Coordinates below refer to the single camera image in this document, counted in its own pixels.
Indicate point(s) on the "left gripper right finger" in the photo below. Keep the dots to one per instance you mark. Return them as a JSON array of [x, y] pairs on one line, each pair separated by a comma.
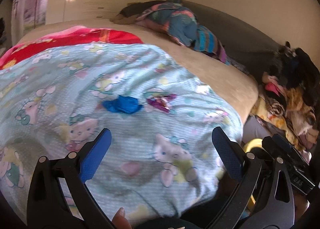
[[263, 197]]

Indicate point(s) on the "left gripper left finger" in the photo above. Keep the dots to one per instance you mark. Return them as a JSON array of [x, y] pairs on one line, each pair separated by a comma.
[[47, 206]]

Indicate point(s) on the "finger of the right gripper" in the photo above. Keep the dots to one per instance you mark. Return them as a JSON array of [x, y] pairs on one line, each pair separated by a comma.
[[300, 176], [288, 150]]

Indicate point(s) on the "purple candy wrapper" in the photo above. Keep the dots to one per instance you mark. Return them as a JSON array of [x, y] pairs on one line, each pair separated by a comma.
[[161, 103]]

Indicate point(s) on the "blue wrapper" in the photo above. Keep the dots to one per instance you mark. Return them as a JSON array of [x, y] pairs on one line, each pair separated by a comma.
[[123, 104]]

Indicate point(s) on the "operator hand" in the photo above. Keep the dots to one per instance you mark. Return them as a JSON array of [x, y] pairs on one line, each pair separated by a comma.
[[119, 220]]

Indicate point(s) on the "pile of clothes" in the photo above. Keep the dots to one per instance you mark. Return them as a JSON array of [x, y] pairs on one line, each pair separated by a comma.
[[288, 99]]

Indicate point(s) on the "grey upholstered headboard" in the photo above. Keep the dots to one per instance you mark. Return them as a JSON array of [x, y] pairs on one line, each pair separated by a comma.
[[243, 43]]

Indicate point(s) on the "light blue cartoon quilt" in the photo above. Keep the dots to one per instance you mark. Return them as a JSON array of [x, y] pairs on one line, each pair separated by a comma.
[[158, 164]]

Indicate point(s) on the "striped colourful blanket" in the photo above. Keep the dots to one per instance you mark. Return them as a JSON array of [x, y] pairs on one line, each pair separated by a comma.
[[207, 43]]

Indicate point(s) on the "blue floral folded duvet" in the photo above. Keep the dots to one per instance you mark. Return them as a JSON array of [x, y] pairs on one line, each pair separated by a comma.
[[173, 19]]

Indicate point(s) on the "red pink blanket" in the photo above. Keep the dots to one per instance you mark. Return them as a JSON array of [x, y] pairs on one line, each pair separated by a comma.
[[69, 37]]

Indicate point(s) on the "dark brown garment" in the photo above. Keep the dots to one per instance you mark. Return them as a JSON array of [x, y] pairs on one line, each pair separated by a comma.
[[129, 14]]

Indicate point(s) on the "pink cartoon door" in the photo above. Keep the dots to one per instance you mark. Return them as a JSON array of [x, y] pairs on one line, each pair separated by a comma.
[[27, 15]]

